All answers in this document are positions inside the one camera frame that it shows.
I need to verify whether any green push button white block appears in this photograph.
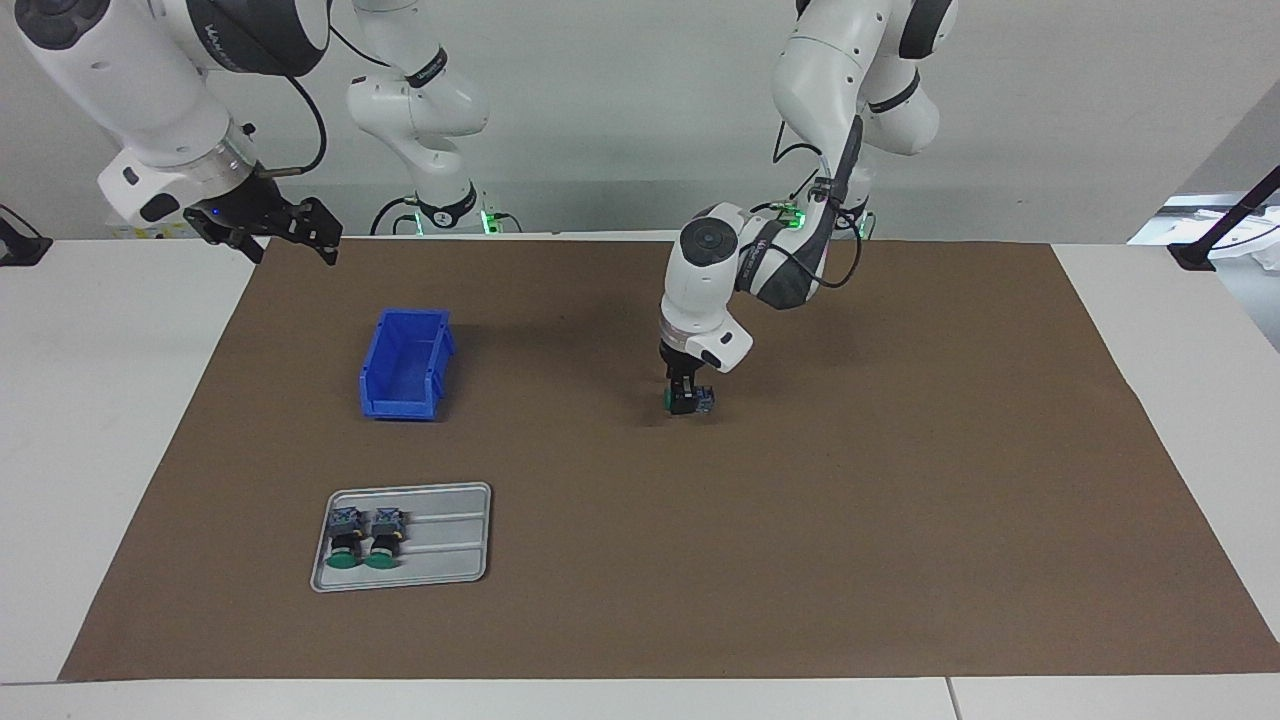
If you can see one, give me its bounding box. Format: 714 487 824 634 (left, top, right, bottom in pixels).
363 507 409 571
325 505 367 572

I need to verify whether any black table clamp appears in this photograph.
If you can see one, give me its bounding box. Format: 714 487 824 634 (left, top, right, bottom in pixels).
0 205 53 267

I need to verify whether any white wall box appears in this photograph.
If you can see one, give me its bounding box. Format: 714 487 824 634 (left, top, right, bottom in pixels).
105 218 201 239

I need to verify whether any brown paper table mat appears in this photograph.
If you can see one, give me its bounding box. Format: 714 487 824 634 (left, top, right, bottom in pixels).
58 237 1280 683

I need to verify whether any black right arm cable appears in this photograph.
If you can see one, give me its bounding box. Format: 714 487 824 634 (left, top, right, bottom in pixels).
255 25 416 179

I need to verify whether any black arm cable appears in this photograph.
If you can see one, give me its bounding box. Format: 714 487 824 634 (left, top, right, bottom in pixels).
770 115 866 291
255 25 416 179

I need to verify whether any silver metal tray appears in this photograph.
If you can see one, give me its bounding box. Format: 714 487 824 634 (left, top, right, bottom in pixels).
308 482 493 594

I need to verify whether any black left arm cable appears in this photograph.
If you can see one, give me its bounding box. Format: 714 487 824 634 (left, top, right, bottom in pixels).
770 115 866 291

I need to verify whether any black right base cable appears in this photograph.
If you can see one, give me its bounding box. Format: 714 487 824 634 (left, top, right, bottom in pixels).
370 193 421 237

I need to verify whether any blue plastic storage bin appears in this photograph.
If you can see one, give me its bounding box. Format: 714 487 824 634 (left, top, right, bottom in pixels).
358 308 457 422

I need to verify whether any black camera stand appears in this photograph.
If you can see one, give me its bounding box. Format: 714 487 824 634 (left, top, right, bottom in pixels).
1168 165 1280 273

